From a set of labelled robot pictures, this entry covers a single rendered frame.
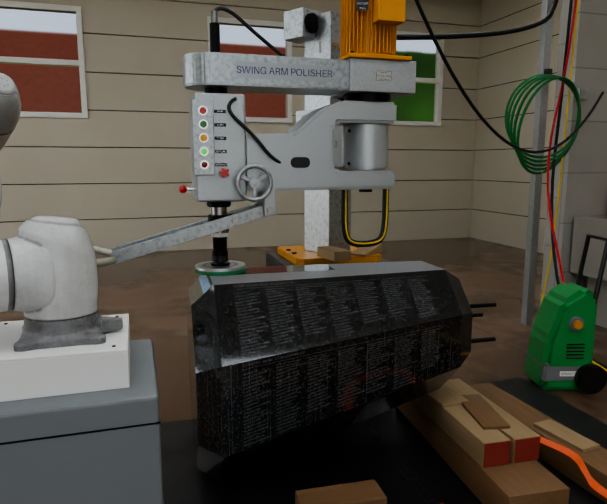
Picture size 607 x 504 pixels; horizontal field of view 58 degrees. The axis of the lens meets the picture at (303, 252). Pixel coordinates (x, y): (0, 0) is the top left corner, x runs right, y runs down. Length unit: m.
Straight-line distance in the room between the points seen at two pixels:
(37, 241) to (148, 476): 0.54
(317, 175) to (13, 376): 1.46
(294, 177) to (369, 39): 0.65
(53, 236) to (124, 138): 6.99
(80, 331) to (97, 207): 6.98
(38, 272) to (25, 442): 0.34
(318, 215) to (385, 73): 0.97
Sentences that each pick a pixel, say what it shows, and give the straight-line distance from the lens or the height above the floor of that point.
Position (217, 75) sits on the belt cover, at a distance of 2.23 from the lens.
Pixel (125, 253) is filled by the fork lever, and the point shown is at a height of 0.92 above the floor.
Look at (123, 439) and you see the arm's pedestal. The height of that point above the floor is 0.71.
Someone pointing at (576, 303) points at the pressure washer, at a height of 0.51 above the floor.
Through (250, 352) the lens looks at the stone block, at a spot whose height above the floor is 0.62.
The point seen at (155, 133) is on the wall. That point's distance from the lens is 8.23.
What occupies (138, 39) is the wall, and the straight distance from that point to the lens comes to 8.38.
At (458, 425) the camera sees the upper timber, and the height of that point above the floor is 0.23.
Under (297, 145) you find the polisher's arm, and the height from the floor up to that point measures 1.35.
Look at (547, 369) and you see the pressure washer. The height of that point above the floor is 0.14.
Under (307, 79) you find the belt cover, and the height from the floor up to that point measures 1.61.
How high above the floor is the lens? 1.27
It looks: 9 degrees down
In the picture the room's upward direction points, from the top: straight up
